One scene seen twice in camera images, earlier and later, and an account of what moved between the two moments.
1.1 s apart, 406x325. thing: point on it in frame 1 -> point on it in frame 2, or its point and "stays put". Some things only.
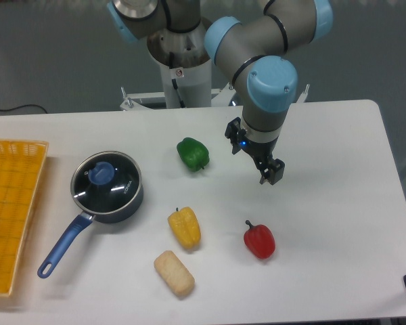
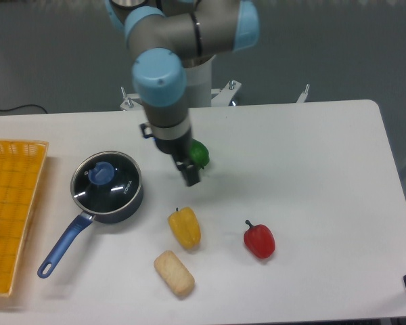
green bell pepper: x=194 y=155 stays put
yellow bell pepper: x=185 y=224 stays put
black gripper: x=262 y=152 -> x=176 y=141
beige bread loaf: x=174 y=273 stays put
